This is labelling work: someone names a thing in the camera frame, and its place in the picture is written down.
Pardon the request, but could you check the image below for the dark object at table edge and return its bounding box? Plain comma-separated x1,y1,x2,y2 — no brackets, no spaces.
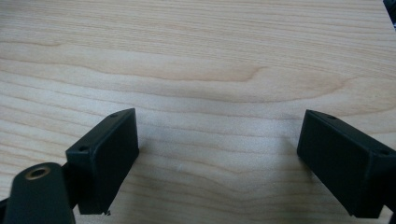
383,0,396,22

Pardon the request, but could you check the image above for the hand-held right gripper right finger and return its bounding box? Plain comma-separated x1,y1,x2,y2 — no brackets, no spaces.
296,108,396,219

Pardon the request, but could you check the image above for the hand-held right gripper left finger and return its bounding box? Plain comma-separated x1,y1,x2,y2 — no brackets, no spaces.
64,107,140,216

